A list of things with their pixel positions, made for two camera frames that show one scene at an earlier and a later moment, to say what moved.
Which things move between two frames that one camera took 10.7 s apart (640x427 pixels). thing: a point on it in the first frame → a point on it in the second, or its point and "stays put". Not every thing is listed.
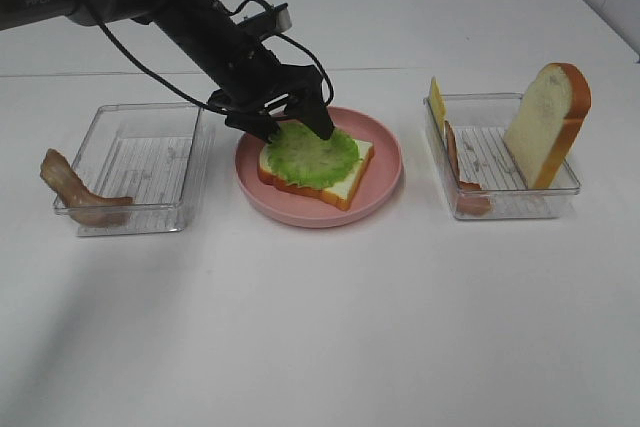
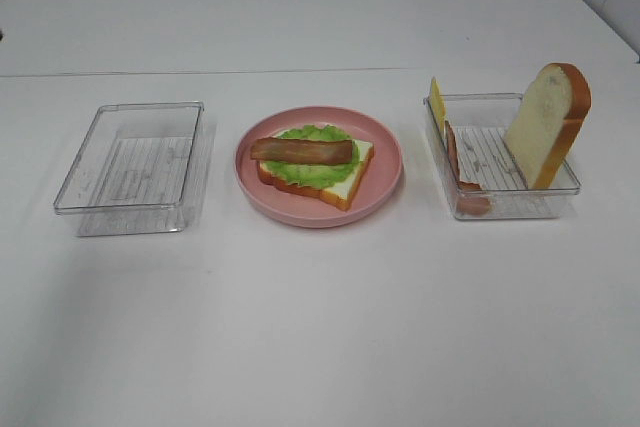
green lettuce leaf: x=300 y=156 stays put
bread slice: x=342 y=193 stays put
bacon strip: x=84 y=206 → x=320 y=151
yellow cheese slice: x=438 y=103 stays put
